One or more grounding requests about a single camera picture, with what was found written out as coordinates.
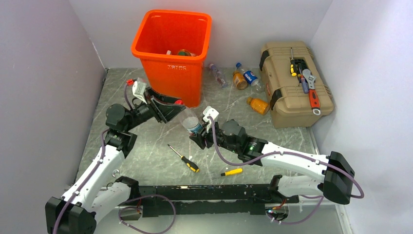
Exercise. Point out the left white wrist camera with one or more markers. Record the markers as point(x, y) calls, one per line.
point(138, 88)

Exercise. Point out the orange adjustable wrench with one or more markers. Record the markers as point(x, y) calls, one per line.
point(313, 97)

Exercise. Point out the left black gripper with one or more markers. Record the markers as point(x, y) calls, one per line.
point(162, 112)

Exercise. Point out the small silver wrench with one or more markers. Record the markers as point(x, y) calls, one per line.
point(116, 173)

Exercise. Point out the black yellow screwdriver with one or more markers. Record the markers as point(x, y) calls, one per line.
point(190, 164)

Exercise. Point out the red label water bottle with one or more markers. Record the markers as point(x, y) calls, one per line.
point(188, 119)

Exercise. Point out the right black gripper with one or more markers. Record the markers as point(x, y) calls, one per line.
point(199, 139)

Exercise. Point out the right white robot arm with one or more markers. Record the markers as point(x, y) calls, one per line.
point(329, 176)

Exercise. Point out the Pepsi bottle near toolbox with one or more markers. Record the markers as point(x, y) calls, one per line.
point(253, 81)

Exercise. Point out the small orange juice bottle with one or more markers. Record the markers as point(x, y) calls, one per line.
point(258, 105)

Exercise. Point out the orange bottle blue cap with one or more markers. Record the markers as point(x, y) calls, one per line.
point(239, 80)

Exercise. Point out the orange plastic bin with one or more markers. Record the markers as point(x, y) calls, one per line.
point(161, 34)

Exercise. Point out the crushed clear bottle behind bin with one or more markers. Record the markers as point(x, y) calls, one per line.
point(218, 75)

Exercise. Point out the small yellow screwdriver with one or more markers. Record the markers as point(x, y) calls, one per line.
point(232, 172)

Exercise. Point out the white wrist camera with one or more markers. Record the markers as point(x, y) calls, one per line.
point(138, 88)
point(209, 112)

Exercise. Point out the black base frame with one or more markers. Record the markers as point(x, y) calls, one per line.
point(203, 199)

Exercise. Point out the yellow screwdriver on toolbox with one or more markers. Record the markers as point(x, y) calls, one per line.
point(293, 68)

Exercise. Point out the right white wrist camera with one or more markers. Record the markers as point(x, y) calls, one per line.
point(209, 112)

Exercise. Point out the blue red screwdriver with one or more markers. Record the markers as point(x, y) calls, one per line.
point(302, 79)

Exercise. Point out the tan plastic toolbox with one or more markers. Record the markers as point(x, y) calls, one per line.
point(288, 105)

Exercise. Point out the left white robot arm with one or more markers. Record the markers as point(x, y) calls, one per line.
point(85, 204)

